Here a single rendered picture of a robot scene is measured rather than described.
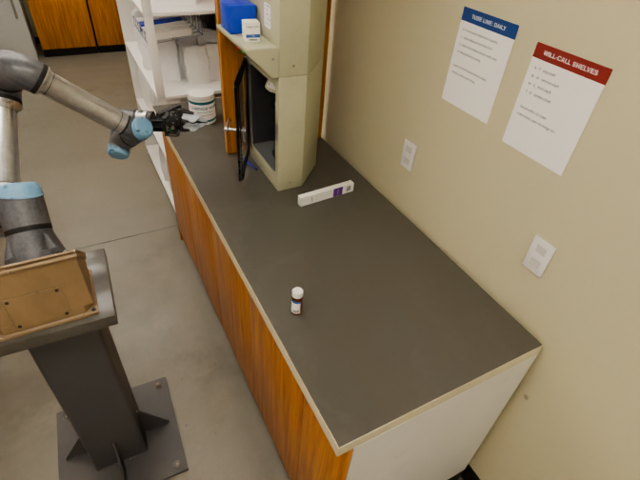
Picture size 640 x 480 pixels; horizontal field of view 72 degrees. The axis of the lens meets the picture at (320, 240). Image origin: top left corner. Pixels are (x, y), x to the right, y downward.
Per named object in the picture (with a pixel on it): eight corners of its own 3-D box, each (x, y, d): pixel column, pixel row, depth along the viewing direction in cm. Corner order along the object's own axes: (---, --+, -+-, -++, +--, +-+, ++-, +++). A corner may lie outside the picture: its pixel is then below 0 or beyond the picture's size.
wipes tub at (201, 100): (211, 112, 236) (210, 85, 227) (219, 123, 228) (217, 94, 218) (188, 116, 231) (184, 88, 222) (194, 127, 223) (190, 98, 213)
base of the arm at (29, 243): (-3, 270, 115) (-14, 232, 115) (16, 269, 130) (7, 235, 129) (61, 254, 120) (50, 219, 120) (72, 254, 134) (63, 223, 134)
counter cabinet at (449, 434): (271, 215, 326) (271, 97, 268) (458, 479, 190) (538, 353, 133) (180, 238, 299) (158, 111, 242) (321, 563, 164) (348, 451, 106)
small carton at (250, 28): (256, 37, 154) (255, 18, 150) (260, 41, 151) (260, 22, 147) (242, 37, 153) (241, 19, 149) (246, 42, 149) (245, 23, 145)
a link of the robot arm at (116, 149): (116, 146, 155) (121, 118, 158) (102, 155, 162) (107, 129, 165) (137, 154, 161) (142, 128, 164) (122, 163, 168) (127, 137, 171)
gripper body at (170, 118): (180, 137, 167) (148, 135, 166) (185, 127, 173) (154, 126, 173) (177, 118, 162) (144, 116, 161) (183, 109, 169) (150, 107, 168)
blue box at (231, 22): (247, 25, 165) (246, -2, 159) (256, 32, 159) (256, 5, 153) (221, 27, 161) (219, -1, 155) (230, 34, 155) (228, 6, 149)
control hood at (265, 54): (246, 50, 175) (245, 22, 168) (279, 78, 153) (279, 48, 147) (217, 51, 170) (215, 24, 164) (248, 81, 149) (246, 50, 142)
